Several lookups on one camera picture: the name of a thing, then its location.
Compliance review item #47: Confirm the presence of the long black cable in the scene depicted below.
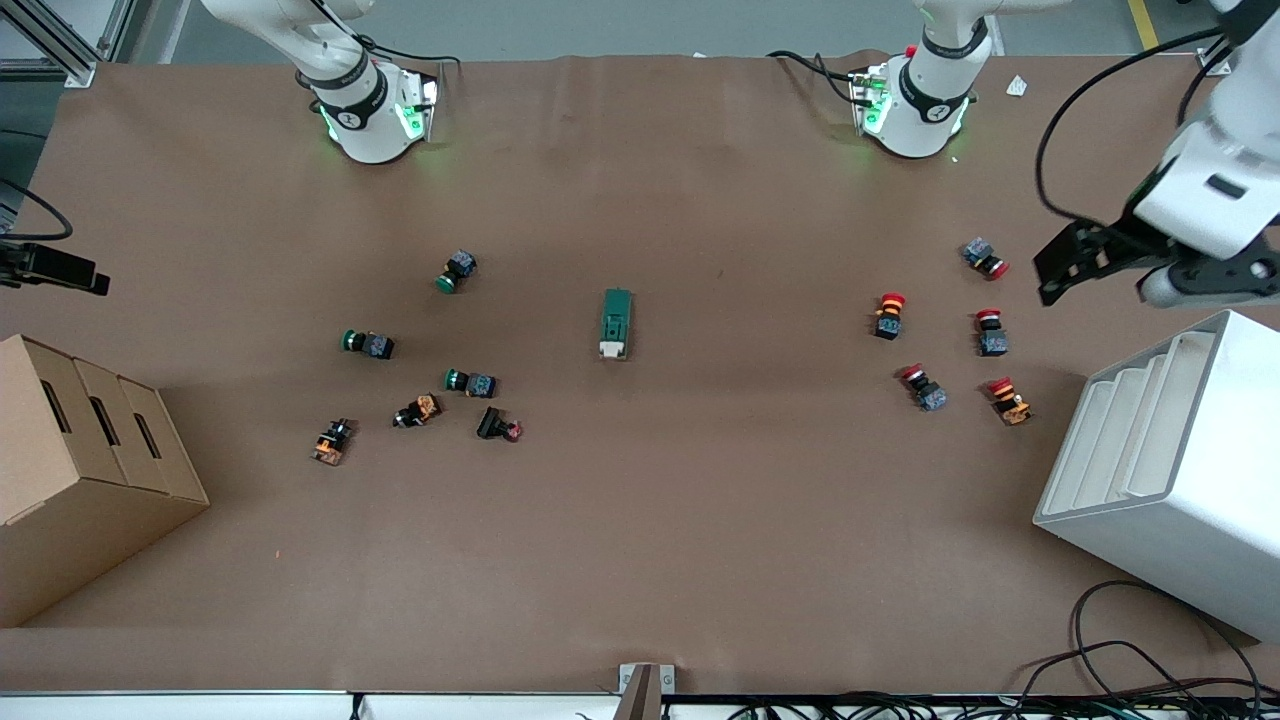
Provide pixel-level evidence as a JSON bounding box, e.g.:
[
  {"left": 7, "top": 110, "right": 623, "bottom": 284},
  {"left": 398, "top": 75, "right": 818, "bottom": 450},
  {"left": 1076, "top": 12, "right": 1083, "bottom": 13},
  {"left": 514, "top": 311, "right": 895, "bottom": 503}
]
[{"left": 1015, "top": 638, "right": 1246, "bottom": 706}]

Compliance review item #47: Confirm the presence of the red button orange body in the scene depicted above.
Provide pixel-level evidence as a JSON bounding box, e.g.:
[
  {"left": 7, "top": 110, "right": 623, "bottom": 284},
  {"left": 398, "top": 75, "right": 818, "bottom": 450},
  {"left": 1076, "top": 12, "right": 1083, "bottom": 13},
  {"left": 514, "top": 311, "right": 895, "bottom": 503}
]
[{"left": 986, "top": 376, "right": 1034, "bottom": 428}]

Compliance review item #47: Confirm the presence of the black button orange body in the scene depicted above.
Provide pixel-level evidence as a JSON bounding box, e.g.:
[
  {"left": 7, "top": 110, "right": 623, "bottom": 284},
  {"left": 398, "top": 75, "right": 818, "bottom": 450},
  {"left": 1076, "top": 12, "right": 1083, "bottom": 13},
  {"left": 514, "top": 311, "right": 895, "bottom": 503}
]
[
  {"left": 310, "top": 417, "right": 357, "bottom": 468},
  {"left": 392, "top": 393, "right": 444, "bottom": 430}
]

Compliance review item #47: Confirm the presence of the green load switch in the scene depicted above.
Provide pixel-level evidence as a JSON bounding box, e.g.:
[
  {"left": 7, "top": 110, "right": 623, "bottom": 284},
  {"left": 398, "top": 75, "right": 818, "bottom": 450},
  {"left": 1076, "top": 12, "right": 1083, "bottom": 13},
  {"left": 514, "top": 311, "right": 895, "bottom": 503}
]
[{"left": 598, "top": 288, "right": 635, "bottom": 362}]

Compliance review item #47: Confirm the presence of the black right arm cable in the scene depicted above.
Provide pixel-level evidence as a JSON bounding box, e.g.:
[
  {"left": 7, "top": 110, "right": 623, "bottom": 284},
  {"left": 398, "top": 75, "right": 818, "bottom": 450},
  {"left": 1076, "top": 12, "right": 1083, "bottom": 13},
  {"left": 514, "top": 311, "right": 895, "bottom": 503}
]
[{"left": 0, "top": 180, "right": 75, "bottom": 242}]

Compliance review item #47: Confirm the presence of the grey metal table bracket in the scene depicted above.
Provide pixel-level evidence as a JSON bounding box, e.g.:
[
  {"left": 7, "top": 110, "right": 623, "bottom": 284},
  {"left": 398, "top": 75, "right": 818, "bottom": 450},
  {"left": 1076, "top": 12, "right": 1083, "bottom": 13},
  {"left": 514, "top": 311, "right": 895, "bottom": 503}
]
[{"left": 618, "top": 662, "right": 676, "bottom": 720}]

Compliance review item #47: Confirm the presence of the looped black cable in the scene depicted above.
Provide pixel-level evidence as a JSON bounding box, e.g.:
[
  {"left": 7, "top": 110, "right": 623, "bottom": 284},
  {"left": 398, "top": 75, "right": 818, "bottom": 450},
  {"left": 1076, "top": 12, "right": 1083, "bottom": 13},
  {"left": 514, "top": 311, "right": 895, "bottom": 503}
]
[{"left": 1070, "top": 580, "right": 1263, "bottom": 701}]

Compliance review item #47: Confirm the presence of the thin black base cable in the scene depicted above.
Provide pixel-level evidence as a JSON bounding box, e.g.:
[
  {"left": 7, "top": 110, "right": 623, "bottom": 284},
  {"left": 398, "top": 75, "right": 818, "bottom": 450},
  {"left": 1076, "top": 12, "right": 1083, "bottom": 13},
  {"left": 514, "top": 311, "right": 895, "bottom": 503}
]
[{"left": 355, "top": 33, "right": 461, "bottom": 73}]

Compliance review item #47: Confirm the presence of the black cable with connector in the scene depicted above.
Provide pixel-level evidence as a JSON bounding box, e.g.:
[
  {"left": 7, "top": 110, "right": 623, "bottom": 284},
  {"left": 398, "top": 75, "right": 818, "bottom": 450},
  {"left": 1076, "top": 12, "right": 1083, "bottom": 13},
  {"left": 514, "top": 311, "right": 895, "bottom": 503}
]
[{"left": 765, "top": 48, "right": 871, "bottom": 103}]

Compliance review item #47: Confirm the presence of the black switch with red part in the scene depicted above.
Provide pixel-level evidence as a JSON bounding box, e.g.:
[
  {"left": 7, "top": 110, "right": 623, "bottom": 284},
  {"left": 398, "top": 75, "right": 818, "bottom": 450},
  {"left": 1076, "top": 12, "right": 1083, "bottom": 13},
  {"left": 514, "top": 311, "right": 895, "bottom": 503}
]
[{"left": 475, "top": 405, "right": 524, "bottom": 444}]

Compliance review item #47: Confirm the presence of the white slotted bin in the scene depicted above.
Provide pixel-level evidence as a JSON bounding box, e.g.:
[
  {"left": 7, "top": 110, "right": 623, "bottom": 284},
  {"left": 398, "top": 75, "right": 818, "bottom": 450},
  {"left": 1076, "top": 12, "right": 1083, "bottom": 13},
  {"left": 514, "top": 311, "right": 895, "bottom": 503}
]
[{"left": 1033, "top": 309, "right": 1280, "bottom": 644}]

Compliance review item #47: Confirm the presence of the aluminium frame profile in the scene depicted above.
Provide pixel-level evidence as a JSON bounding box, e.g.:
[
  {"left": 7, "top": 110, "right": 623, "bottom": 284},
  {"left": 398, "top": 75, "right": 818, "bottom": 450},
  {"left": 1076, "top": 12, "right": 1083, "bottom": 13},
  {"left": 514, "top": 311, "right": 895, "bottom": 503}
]
[
  {"left": 1197, "top": 0, "right": 1280, "bottom": 77},
  {"left": 0, "top": 0, "right": 141, "bottom": 89}
]

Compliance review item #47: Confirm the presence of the brown cardboard box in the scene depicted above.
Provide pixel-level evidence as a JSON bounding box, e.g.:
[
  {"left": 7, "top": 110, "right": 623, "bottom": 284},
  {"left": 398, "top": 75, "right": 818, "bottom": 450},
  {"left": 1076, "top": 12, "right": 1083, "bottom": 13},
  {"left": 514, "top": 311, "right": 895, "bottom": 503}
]
[{"left": 0, "top": 334, "right": 211, "bottom": 629}]

